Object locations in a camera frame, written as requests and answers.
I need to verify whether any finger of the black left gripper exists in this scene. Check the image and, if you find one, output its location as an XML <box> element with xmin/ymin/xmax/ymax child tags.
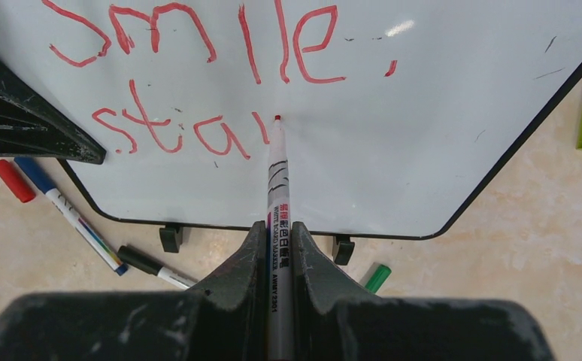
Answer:
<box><xmin>0</xmin><ymin>60</ymin><xmax>106</xmax><ymax>165</ymax></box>

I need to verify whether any red whiteboard marker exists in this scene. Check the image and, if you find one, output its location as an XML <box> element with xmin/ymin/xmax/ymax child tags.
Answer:
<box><xmin>266</xmin><ymin>115</ymin><xmax>295</xmax><ymax>360</ymax></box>

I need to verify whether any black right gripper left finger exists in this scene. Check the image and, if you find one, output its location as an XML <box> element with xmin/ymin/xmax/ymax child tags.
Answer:
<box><xmin>0</xmin><ymin>221</ymin><xmax>267</xmax><ymax>360</ymax></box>

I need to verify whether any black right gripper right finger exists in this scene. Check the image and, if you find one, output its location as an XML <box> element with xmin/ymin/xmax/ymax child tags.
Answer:
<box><xmin>292</xmin><ymin>222</ymin><xmax>554</xmax><ymax>360</ymax></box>

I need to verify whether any black cap whiteboard marker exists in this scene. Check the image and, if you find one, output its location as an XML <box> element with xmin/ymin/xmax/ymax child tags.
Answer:
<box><xmin>117</xmin><ymin>245</ymin><xmax>198</xmax><ymax>290</ymax></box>

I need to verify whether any white whiteboard black frame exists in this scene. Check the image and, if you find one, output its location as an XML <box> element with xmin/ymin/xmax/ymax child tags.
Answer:
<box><xmin>0</xmin><ymin>1</ymin><xmax>582</xmax><ymax>239</ymax></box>

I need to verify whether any green cap whiteboard marker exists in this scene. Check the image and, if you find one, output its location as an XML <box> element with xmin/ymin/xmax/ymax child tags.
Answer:
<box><xmin>364</xmin><ymin>264</ymin><xmax>392</xmax><ymax>293</ymax></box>

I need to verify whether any red marker cap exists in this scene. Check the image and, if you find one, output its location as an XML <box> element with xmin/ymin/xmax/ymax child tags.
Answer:
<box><xmin>0</xmin><ymin>159</ymin><xmax>36</xmax><ymax>203</ymax></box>

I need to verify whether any blue cap whiteboard marker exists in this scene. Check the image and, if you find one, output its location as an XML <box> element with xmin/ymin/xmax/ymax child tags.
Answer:
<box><xmin>14</xmin><ymin>156</ymin><xmax>128</xmax><ymax>276</ymax></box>

